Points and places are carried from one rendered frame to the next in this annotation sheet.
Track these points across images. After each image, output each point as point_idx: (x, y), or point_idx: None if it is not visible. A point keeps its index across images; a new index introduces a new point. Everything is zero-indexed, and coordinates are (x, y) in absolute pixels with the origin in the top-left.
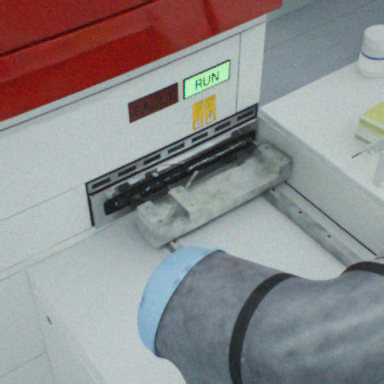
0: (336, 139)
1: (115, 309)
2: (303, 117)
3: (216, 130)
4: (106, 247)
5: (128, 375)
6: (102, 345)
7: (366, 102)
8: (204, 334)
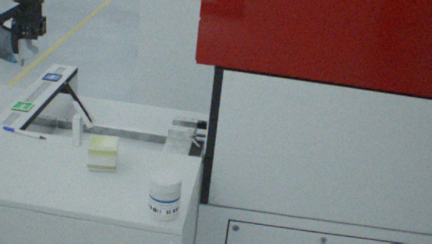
0: (129, 157)
1: (162, 118)
2: (167, 161)
3: None
4: (201, 133)
5: (127, 106)
6: (150, 109)
7: (138, 186)
8: None
